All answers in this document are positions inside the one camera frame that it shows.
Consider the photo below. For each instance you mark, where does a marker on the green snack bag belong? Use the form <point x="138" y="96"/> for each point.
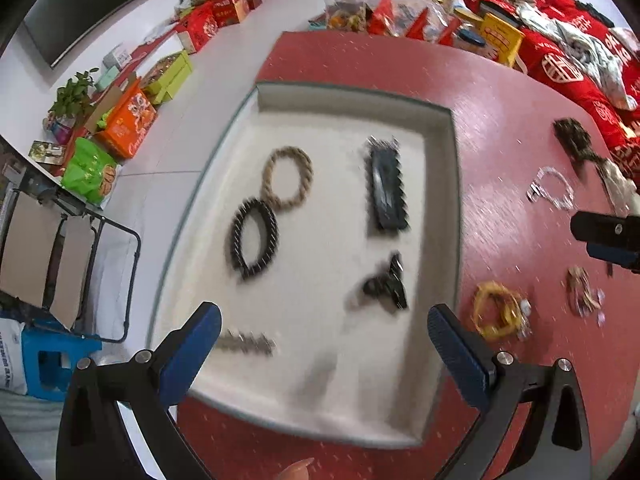
<point x="91" y="172"/>

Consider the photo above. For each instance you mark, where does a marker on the silver star hair clip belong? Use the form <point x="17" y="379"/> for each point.
<point x="247" y="343"/>

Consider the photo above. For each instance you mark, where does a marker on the small black claw clip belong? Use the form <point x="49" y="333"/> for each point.
<point x="386" y="286"/>

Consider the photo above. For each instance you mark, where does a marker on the white polka dot scrunchie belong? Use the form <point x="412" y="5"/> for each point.
<point x="622" y="192"/>

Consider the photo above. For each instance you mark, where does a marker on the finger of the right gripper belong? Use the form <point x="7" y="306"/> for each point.
<point x="606" y="230"/>
<point x="620" y="257"/>

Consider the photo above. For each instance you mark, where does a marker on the yellow carton box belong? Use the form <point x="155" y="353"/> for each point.
<point x="502" y="40"/>

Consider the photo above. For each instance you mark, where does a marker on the person's left hand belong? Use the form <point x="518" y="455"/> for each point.
<point x="299" y="470"/>

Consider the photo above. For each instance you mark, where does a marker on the potted green plant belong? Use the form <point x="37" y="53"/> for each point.
<point x="73" y="99"/>

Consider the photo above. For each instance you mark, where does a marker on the jar with dark lid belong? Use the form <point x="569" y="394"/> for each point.
<point x="467" y="39"/>

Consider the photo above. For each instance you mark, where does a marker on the black scalloped snap hair clip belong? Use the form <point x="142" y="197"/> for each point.
<point x="387" y="196"/>

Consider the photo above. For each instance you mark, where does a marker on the black metal rack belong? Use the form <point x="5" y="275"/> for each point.
<point x="48" y="255"/>

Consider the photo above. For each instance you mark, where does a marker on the blue plastic stool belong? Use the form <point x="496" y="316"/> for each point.
<point x="50" y="359"/>

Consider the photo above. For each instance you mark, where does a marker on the red patterned bedding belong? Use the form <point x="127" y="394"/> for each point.
<point x="568" y="47"/>

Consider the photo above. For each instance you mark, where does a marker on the lime green box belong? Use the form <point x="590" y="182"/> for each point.
<point x="163" y="81"/>

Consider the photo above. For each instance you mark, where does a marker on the orange gift box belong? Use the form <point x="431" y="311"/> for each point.
<point x="123" y="128"/>

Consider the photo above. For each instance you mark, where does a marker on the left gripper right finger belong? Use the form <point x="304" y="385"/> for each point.
<point x="466" y="356"/>

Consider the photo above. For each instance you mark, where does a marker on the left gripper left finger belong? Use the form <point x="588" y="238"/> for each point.
<point x="180" y="356"/>

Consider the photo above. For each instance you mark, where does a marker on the grey white jewelry tray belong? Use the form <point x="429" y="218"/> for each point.
<point x="365" y="376"/>

